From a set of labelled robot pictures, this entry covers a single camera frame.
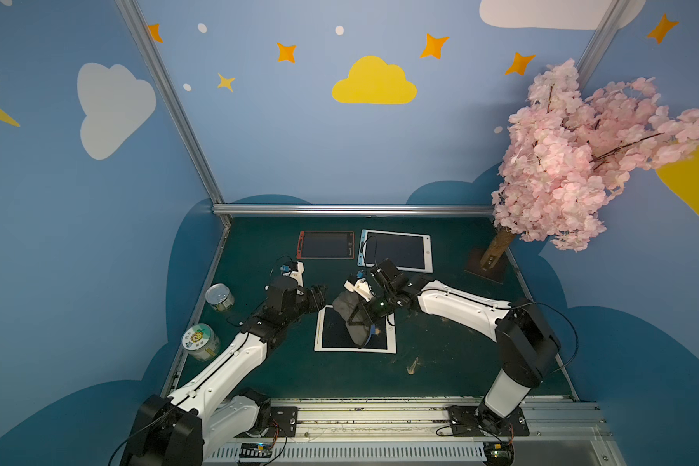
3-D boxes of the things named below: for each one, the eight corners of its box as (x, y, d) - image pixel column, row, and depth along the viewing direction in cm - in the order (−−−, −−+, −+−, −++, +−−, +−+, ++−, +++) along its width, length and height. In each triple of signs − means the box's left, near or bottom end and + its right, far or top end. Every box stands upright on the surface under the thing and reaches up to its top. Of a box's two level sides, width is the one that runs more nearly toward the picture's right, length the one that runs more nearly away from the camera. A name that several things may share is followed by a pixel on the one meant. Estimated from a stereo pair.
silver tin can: (208, 312, 96) (201, 303, 91) (215, 293, 101) (208, 283, 96) (231, 312, 96) (224, 303, 91) (236, 293, 101) (231, 284, 96)
